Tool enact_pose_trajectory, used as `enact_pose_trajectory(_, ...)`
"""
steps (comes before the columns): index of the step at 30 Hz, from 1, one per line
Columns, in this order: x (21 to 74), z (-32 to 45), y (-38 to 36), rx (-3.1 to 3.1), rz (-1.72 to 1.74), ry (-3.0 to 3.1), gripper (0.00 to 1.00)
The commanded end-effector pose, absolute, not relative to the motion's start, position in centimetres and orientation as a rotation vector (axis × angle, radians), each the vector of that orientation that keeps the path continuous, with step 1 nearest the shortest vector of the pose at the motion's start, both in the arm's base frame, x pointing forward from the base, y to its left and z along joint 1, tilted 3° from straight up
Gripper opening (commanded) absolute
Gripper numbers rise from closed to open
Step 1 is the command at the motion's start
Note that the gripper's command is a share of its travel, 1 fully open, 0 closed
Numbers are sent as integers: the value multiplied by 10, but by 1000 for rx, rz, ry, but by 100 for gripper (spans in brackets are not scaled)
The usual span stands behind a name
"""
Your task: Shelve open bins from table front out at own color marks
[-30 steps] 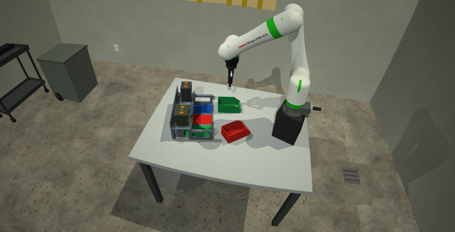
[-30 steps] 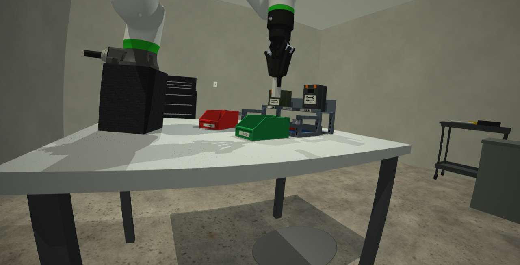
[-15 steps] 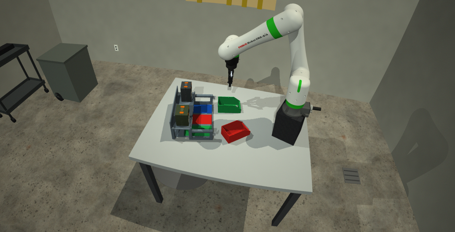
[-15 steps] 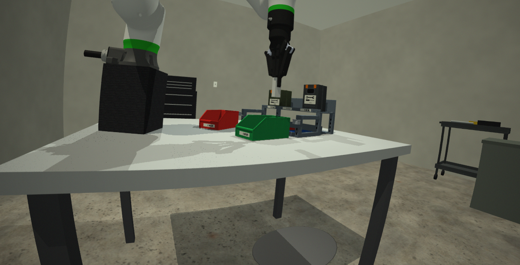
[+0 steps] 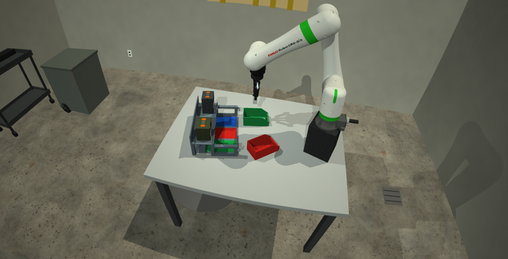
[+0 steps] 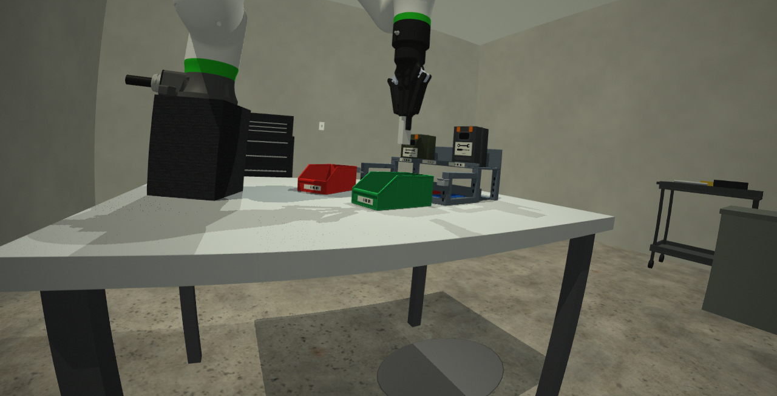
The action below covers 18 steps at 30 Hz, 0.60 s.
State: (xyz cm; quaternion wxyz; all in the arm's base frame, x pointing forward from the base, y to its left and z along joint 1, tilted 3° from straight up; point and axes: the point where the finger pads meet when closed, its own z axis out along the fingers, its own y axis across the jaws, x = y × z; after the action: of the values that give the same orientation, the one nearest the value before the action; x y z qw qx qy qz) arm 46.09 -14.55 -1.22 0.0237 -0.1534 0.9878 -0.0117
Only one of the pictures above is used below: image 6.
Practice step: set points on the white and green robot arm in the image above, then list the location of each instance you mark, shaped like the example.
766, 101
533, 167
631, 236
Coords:
216, 34

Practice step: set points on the green bin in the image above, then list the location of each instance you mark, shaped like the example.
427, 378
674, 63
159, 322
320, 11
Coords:
393, 190

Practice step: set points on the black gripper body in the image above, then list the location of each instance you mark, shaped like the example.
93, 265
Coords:
409, 57

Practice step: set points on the red bin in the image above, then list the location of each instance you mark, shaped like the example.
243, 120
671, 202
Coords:
327, 178

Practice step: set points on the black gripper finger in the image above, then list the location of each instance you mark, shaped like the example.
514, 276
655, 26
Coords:
415, 95
397, 90

